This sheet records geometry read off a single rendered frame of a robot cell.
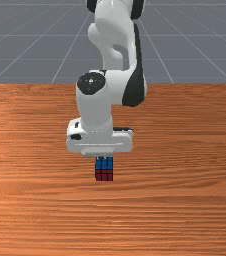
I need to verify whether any many-coloured puzzle cube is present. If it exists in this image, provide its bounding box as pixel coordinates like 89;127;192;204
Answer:
94;156;114;182

